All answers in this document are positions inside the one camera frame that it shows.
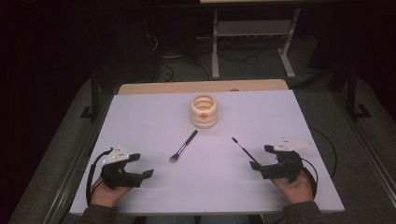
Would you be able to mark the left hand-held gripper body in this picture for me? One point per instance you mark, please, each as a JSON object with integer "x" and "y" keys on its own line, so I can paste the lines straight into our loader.
{"x": 116, "y": 177}

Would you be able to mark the cream ribbed brush holder cup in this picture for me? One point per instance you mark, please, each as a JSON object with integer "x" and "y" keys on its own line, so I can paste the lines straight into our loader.
{"x": 203, "y": 119}

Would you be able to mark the grey metal desk frame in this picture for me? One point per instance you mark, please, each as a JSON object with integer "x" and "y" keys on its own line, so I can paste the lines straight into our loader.
{"x": 253, "y": 28}

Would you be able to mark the large black makeup brush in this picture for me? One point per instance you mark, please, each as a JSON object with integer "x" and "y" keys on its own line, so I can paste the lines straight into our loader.
{"x": 186, "y": 145}

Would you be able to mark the person's left hand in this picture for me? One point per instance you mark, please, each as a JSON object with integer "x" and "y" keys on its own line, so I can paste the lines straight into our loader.
{"x": 106, "y": 196}

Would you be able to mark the thin black makeup brush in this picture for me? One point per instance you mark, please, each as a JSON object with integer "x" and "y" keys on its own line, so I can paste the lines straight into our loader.
{"x": 244, "y": 150}

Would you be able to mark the black metal stand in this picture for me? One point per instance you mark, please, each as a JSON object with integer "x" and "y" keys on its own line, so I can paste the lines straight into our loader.
{"x": 94, "y": 96}
{"x": 352, "y": 93}

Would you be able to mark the white table mat board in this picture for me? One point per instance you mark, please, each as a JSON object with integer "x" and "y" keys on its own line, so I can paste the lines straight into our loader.
{"x": 149, "y": 124}

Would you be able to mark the metal floor rail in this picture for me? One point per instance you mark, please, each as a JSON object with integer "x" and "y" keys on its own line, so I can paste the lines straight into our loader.
{"x": 370, "y": 155}
{"x": 74, "y": 165}

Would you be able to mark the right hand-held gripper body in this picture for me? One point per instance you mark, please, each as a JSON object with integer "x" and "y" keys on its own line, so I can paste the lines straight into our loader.
{"x": 288, "y": 166}

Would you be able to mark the person's right hand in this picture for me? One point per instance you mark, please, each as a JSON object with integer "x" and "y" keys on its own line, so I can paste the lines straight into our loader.
{"x": 297, "y": 191}

